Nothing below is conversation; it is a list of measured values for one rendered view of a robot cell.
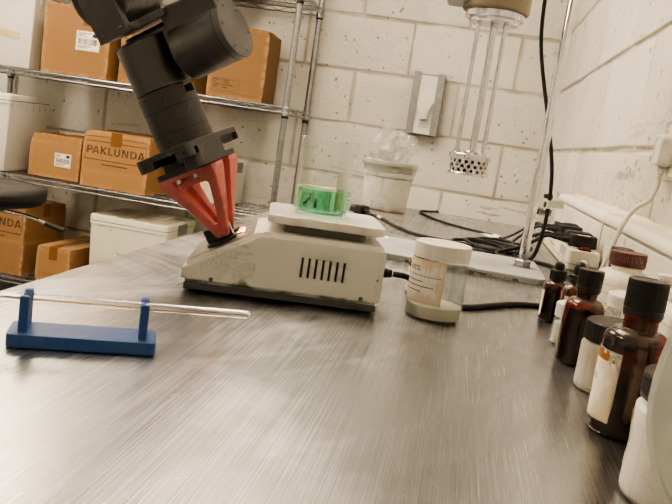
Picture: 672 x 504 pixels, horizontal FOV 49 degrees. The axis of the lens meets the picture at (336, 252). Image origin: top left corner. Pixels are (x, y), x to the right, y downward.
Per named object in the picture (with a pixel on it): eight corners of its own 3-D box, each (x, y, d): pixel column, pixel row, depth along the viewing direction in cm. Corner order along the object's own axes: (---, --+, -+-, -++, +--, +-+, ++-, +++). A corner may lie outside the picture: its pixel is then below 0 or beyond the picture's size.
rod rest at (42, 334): (3, 348, 50) (7, 296, 50) (12, 333, 53) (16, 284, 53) (154, 357, 53) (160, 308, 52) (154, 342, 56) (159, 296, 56)
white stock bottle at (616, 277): (575, 333, 81) (593, 244, 79) (624, 340, 81) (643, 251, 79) (594, 348, 75) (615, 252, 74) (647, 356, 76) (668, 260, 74)
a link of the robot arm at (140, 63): (134, 42, 76) (100, 45, 71) (188, 15, 73) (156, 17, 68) (162, 106, 77) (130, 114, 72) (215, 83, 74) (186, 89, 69)
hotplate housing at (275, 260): (178, 291, 73) (187, 211, 72) (194, 266, 86) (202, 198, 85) (399, 319, 75) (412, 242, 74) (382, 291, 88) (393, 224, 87)
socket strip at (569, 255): (565, 270, 129) (570, 245, 129) (542, 242, 168) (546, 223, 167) (597, 275, 128) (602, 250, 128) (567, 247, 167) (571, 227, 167)
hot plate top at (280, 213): (266, 222, 73) (268, 213, 73) (269, 208, 85) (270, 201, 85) (386, 239, 74) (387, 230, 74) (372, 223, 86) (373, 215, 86)
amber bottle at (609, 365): (650, 430, 53) (684, 282, 52) (650, 450, 49) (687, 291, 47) (586, 413, 55) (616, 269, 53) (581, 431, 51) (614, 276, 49)
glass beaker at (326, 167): (292, 210, 82) (303, 134, 81) (349, 219, 82) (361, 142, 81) (284, 217, 75) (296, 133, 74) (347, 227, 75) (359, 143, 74)
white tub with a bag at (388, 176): (380, 205, 200) (393, 126, 197) (421, 215, 191) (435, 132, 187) (344, 203, 190) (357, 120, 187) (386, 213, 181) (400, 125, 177)
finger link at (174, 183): (270, 214, 78) (236, 130, 77) (241, 233, 72) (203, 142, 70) (218, 232, 81) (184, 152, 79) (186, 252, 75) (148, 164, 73)
